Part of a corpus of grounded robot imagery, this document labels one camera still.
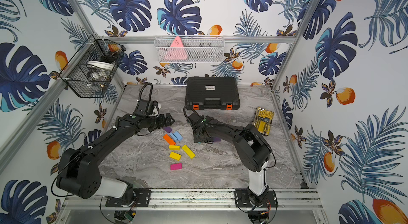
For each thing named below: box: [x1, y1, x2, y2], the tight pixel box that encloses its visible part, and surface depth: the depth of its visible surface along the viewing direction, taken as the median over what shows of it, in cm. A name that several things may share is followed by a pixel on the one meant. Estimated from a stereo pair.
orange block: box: [162, 133, 176, 146], surface depth 96 cm
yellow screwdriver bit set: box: [251, 106, 275, 137], surface depth 102 cm
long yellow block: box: [181, 144, 196, 160], surface depth 92 cm
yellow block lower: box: [168, 151, 182, 161], surface depth 90 cm
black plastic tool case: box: [184, 76, 241, 111], surface depth 109 cm
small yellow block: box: [168, 144, 181, 151], surface depth 92 cm
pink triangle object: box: [170, 36, 184, 48], surface depth 90 cm
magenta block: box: [170, 162, 183, 171], surface depth 86 cm
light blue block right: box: [173, 130, 184, 141], surface depth 96 cm
